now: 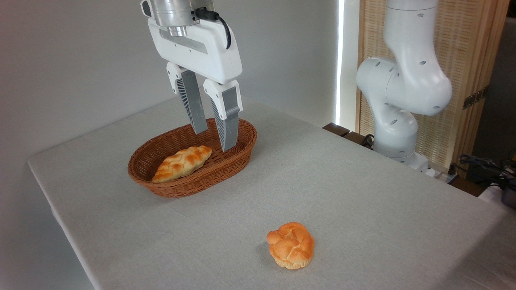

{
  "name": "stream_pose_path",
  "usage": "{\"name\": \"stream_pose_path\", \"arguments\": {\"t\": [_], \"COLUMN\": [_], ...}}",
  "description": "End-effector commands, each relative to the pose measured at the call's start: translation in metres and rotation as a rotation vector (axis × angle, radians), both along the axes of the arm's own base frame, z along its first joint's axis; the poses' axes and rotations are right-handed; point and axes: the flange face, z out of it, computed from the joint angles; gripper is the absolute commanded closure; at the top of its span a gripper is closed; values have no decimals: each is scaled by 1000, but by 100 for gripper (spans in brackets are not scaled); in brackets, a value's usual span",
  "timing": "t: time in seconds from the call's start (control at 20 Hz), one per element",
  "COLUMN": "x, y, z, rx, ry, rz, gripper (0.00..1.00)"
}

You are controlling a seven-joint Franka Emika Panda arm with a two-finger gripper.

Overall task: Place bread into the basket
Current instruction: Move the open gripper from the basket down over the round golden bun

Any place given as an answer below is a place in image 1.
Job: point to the small dark wooden block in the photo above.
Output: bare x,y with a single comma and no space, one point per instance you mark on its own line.
335,129

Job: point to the large dark wooden block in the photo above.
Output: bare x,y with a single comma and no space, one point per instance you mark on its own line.
356,139

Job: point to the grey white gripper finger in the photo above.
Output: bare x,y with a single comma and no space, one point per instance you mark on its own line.
192,100
229,100

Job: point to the round knotted bread roll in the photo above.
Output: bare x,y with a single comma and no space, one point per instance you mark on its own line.
291,245

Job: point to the dark metal screen hinge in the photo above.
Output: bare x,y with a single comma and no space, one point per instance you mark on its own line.
475,98

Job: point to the long braided bread loaf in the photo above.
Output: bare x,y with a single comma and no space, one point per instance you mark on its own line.
181,163

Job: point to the light grey tablecloth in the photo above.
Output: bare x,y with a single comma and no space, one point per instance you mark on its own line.
322,201

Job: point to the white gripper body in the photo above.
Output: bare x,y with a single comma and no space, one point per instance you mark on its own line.
209,52

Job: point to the brown oval wicker basket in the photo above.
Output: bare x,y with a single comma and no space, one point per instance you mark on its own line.
193,186

